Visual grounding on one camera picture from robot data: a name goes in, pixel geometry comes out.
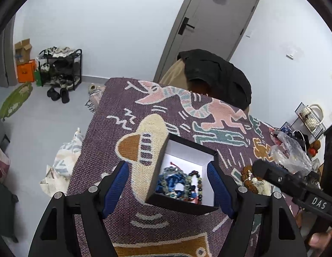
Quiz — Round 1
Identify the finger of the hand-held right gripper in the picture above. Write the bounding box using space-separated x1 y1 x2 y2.
252 160 320 193

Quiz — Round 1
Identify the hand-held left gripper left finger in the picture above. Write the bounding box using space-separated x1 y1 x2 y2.
28 161 130 257

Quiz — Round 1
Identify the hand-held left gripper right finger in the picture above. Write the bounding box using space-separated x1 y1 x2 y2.
206 161 308 257

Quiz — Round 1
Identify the brown seed bead bracelet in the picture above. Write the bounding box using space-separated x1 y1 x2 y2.
239 165 263 193

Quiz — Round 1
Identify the black jewelry box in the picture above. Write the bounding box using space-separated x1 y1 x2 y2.
145 132 219 216

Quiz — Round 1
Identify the person's right hand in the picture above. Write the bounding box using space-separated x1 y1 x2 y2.
308 232 332 257

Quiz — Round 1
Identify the clear plastic bag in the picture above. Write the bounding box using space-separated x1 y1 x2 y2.
270 131 314 176

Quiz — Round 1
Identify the patterned tote bag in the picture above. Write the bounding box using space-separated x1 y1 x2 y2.
40 128 85 199

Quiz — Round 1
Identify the white handbag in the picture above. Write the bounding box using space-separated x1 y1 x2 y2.
302 104 323 134

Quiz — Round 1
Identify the purple printed blanket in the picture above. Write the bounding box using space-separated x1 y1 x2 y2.
67 78 299 257

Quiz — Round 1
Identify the striped cloth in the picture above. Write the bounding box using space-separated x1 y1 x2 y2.
85 84 106 113

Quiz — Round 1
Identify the black jacket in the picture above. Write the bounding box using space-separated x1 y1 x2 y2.
178 49 252 111

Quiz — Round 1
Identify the black bag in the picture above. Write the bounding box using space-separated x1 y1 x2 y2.
0 182 20 243

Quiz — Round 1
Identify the pink floral cloth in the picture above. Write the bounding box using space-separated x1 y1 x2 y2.
0 146 10 184

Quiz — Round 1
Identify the beige cloth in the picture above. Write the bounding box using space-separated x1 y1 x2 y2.
159 59 188 89

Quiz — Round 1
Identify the black shoe rack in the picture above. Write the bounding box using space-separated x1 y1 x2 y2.
37 49 82 91

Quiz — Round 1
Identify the green floor mat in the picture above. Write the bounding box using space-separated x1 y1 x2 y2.
0 82 33 121

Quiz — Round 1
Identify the orange box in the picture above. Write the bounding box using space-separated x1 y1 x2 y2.
16 59 38 83

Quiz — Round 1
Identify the pair of white sneakers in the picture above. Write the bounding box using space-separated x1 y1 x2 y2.
39 46 76 58

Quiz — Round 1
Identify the grey door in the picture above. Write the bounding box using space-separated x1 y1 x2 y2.
154 0 261 84

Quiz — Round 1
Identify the open cardboard box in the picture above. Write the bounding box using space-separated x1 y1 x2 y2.
14 39 33 66

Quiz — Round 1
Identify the dark bead bracelet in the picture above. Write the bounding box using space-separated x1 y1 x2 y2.
185 170 206 204

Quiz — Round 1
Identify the blue bead bracelet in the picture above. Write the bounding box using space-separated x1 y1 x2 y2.
155 167 188 196

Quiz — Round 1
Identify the black wire rack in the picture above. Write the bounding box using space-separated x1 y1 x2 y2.
295 102 326 140

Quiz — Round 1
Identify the black door handle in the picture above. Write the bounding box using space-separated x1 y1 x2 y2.
178 17 195 35

